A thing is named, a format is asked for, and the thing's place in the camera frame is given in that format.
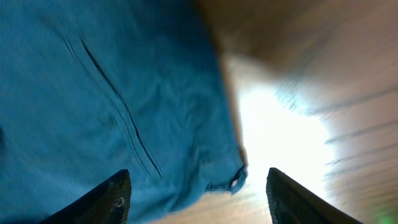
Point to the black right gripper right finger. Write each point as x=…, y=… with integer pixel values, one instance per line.
x=290, y=202

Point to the navy blue shorts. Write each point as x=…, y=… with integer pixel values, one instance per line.
x=92, y=87

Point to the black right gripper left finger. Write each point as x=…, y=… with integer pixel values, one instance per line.
x=107, y=203

